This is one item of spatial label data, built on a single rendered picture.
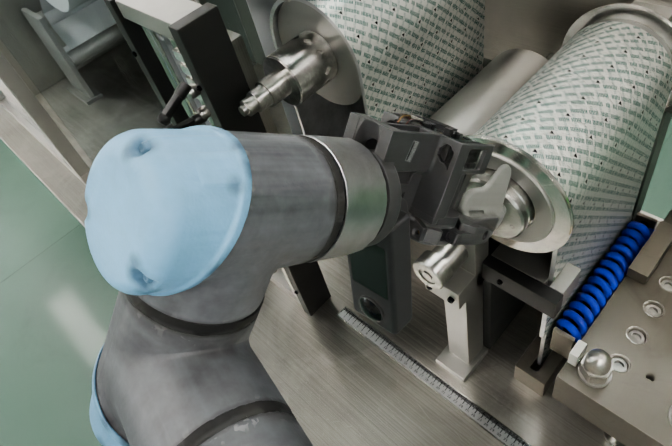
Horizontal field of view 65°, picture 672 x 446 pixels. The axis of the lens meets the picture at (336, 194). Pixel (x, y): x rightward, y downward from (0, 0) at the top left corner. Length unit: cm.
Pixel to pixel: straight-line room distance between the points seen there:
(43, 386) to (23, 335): 30
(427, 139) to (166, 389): 22
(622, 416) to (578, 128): 32
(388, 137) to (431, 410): 55
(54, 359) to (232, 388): 214
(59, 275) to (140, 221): 244
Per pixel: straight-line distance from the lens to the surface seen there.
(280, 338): 90
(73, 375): 230
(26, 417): 233
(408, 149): 34
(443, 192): 37
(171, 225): 22
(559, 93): 57
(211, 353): 28
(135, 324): 28
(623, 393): 70
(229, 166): 23
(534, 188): 51
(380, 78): 61
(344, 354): 86
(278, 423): 26
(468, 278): 63
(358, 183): 29
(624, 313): 75
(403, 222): 36
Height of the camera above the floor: 166
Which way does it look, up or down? 46 degrees down
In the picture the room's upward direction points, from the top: 17 degrees counter-clockwise
